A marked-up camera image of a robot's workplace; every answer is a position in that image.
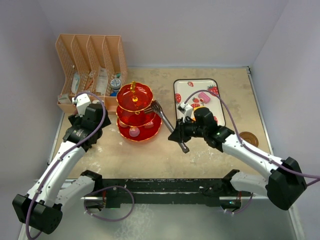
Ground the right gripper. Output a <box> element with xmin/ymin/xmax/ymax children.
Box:
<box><xmin>168</xmin><ymin>116</ymin><xmax>207</xmax><ymax>143</ymax></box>

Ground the pink heart cake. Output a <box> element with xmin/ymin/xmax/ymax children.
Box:
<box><xmin>144</xmin><ymin>121</ymin><xmax>154</xmax><ymax>129</ymax></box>

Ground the pink peach pastry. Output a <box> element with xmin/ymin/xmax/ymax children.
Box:
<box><xmin>118</xmin><ymin>121</ymin><xmax>128</xmax><ymax>128</ymax></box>

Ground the white strawberry enamel tray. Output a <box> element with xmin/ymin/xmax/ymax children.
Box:
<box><xmin>173</xmin><ymin>78</ymin><xmax>226</xmax><ymax>126</ymax></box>

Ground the red three-tier cake stand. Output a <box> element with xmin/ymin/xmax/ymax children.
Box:
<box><xmin>116</xmin><ymin>81</ymin><xmax>162</xmax><ymax>142</ymax></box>

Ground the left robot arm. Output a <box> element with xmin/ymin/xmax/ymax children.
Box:
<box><xmin>12</xmin><ymin>103</ymin><xmax>111</xmax><ymax>240</ymax></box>

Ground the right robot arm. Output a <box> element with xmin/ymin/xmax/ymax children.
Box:
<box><xmin>168</xmin><ymin>103</ymin><xmax>307</xmax><ymax>211</ymax></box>

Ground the yellow cake slice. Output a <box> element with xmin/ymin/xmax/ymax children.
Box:
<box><xmin>192</xmin><ymin>106</ymin><xmax>206</xmax><ymax>113</ymax></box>

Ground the small carton box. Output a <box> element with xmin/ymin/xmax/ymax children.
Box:
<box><xmin>58</xmin><ymin>93</ymin><xmax>72</xmax><ymax>105</ymax></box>

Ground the pink striped cake slice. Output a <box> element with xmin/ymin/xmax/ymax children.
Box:
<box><xmin>198</xmin><ymin>92</ymin><xmax>211</xmax><ymax>104</ymax></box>

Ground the white blue tube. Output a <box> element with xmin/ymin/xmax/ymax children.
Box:
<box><xmin>71</xmin><ymin>72</ymin><xmax>80</xmax><ymax>94</ymax></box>

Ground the peach desk file organizer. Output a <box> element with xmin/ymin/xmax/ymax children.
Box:
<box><xmin>55</xmin><ymin>34</ymin><xmax>128</xmax><ymax>115</ymax></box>

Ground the right brown round coaster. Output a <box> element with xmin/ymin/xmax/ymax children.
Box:
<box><xmin>239</xmin><ymin>131</ymin><xmax>259</xmax><ymax>147</ymax></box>

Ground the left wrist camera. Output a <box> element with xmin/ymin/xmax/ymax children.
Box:
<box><xmin>72</xmin><ymin>93</ymin><xmax>92</xmax><ymax>117</ymax></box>

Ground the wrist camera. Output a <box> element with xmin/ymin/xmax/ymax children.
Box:
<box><xmin>72</xmin><ymin>93</ymin><xmax>92</xmax><ymax>117</ymax></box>
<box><xmin>177</xmin><ymin>102</ymin><xmax>193</xmax><ymax>123</ymax></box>

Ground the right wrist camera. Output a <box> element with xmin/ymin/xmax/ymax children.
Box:
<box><xmin>177</xmin><ymin>102</ymin><xmax>193</xmax><ymax>123</ymax></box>

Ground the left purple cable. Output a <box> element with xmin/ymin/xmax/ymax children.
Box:
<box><xmin>25</xmin><ymin>91</ymin><xmax>106</xmax><ymax>240</ymax></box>

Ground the purple cable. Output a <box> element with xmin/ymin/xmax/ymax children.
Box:
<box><xmin>184</xmin><ymin>89</ymin><xmax>320</xmax><ymax>187</ymax></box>
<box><xmin>25</xmin><ymin>91</ymin><xmax>106</xmax><ymax>240</ymax></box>

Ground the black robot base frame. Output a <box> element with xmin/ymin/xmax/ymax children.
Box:
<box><xmin>83</xmin><ymin>170</ymin><xmax>251</xmax><ymax>208</ymax></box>

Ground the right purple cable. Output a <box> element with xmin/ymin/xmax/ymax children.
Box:
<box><xmin>184</xmin><ymin>89</ymin><xmax>320</xmax><ymax>187</ymax></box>

